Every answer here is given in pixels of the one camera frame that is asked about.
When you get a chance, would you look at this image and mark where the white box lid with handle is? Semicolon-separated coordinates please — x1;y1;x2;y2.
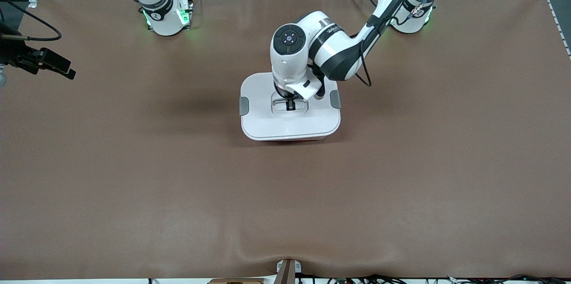
240;72;342;141

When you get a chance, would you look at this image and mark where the wooden clamp block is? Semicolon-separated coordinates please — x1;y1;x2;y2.
276;259;302;284

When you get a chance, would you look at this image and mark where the brown table mat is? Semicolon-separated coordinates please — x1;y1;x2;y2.
0;0;571;281

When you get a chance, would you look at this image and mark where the white perforated edge strip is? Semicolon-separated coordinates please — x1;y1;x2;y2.
546;0;571;59

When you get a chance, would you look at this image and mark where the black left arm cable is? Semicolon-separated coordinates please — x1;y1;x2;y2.
355;0;449;87

